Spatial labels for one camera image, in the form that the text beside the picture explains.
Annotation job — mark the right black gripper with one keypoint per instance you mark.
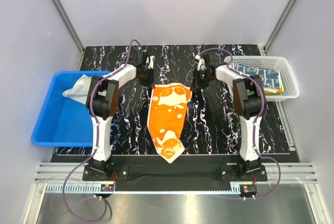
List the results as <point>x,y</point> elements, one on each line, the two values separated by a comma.
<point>197,84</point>

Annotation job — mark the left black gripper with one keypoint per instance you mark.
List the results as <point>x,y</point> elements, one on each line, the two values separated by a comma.
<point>150,82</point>

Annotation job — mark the cream orange patterned towel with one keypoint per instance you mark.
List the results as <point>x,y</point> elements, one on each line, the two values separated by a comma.
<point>166,116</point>

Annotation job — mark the green microfiber towel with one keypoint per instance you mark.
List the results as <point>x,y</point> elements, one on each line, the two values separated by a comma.
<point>282,88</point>

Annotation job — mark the blue white patterned towel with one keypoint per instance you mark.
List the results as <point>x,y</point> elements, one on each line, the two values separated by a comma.
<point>266,76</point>

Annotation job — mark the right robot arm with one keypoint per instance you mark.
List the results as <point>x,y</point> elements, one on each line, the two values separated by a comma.
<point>249,102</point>

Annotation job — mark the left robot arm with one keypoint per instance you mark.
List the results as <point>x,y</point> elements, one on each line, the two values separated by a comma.
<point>102,103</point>

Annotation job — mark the grey white towel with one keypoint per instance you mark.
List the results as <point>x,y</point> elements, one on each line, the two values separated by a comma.
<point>79,91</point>

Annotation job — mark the white perforated plastic basket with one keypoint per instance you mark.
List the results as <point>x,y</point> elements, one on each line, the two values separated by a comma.
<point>274,71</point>

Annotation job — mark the blue plastic bin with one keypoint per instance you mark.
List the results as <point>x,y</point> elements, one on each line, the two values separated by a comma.
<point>64,122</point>

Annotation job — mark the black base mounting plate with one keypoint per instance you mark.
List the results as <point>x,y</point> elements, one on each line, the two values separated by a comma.
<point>187,174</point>

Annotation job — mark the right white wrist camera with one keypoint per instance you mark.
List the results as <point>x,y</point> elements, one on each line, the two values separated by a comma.
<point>201,65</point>

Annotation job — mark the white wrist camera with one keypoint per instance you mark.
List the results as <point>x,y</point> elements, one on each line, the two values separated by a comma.
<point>149,64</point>
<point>201,65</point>

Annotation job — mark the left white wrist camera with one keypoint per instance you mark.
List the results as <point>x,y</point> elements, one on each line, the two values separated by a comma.
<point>149,64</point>

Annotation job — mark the aluminium frame rail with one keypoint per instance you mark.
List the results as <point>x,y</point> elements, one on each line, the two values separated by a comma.
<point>60,177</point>

